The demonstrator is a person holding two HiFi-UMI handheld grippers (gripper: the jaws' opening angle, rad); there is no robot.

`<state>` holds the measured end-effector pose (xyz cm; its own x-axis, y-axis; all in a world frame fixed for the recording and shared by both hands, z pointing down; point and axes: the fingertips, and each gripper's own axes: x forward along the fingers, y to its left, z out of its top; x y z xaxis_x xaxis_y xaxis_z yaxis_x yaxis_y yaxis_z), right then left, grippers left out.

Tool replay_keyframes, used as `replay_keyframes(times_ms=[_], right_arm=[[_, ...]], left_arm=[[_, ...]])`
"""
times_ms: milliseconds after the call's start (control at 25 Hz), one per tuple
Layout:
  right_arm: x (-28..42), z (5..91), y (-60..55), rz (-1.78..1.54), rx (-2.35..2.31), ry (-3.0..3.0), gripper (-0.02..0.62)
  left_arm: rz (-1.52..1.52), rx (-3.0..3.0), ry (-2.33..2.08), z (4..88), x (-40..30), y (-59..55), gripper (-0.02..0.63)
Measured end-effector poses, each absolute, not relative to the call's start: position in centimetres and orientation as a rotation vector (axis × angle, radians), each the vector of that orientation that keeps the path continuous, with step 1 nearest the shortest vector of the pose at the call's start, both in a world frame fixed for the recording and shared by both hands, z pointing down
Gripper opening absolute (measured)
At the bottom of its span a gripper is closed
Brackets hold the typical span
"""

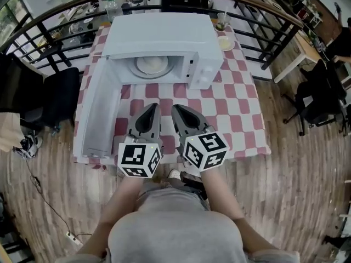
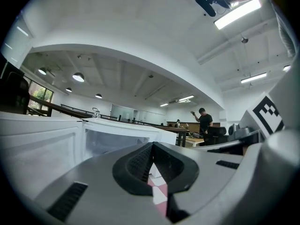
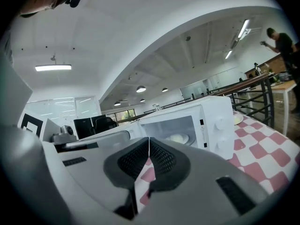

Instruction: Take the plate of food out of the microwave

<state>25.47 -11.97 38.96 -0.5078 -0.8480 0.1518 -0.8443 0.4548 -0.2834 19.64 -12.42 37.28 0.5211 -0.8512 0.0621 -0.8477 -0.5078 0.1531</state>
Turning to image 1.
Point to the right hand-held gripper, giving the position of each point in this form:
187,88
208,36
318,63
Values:
205,149

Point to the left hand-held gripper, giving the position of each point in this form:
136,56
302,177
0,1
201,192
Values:
137,157

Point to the white plate of food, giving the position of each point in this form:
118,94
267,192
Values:
150,64

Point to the white microwave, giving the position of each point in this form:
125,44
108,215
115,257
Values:
161,34

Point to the person's right forearm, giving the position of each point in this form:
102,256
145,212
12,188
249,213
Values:
219,193

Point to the person's left forearm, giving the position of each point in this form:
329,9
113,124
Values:
123,199

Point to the glass microwave turntable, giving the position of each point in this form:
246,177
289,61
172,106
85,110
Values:
132,70

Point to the bowl of yellow food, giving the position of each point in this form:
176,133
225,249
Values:
226,43

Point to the red white checkered tablecloth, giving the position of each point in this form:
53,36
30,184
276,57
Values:
233,97

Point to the person's white shoe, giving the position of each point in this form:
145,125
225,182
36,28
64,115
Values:
174,173

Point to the glass cup with straw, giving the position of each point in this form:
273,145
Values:
223,20

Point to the person's grey shirt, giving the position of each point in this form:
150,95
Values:
170,229

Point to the clear plastic bottle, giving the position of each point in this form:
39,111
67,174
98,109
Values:
111,10

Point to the black metal railing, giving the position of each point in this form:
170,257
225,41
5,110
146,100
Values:
281,47

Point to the pile of shoes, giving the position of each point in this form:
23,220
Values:
28,144

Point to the black office chair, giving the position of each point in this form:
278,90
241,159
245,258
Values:
318,97

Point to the black cabinet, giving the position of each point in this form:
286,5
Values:
16,83

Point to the white power strip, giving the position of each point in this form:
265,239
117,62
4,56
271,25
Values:
73,238

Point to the brown cardboard box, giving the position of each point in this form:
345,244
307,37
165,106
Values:
8,130

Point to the wooden table with white legs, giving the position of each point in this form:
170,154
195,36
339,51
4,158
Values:
307,48

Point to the white shelf unit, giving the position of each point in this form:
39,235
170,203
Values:
314,16

